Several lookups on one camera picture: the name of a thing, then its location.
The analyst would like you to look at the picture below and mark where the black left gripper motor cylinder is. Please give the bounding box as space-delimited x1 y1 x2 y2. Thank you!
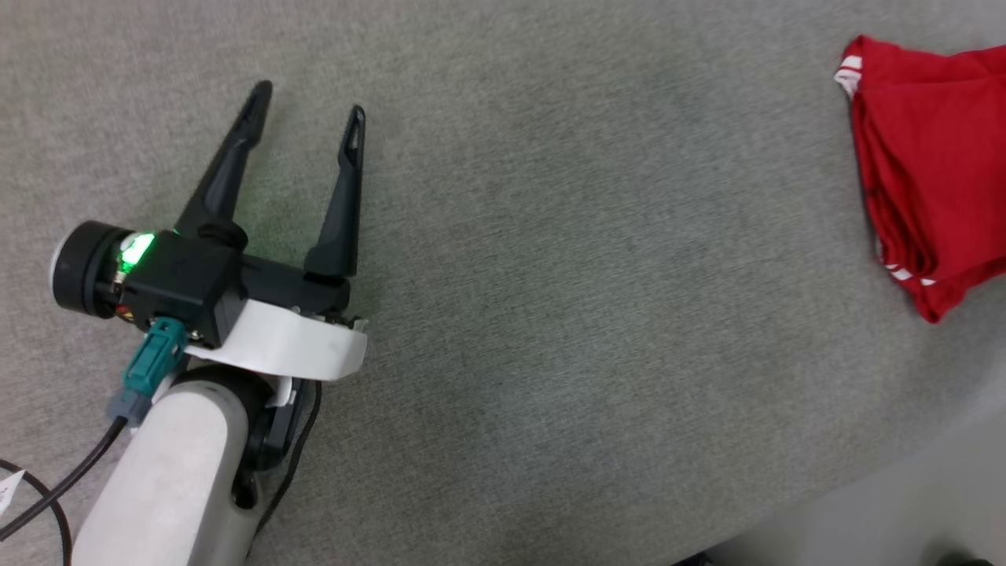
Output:
50 221 134 318

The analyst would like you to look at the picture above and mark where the red white jersey shirt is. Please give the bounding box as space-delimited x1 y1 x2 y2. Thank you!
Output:
834 35 1006 325

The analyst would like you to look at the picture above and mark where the white paper cable tag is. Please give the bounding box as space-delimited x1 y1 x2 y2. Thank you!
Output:
0 469 29 516

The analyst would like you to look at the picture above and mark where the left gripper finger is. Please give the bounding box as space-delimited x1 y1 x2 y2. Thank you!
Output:
304 104 368 278
174 79 274 237

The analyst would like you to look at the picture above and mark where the thin black cable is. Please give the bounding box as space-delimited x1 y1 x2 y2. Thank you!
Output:
250 379 323 551
0 459 74 566

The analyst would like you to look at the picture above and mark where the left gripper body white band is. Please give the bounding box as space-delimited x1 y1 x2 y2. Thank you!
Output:
187 254 369 384

